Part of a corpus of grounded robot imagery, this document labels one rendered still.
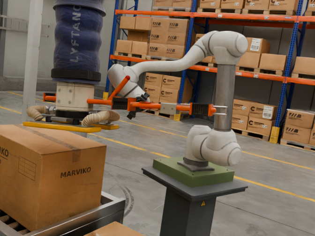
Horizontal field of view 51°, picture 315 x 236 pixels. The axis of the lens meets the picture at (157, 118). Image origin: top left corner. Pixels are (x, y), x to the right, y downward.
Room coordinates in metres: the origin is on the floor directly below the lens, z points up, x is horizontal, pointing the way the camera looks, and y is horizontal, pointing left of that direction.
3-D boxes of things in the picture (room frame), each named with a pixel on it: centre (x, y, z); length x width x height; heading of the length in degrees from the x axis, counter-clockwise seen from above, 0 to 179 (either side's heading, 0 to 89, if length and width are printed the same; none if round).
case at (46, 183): (1.78, 0.61, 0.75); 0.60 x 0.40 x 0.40; 53
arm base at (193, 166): (2.07, -0.27, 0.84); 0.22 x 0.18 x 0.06; 31
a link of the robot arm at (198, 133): (2.04, -0.29, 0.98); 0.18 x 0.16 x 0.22; 35
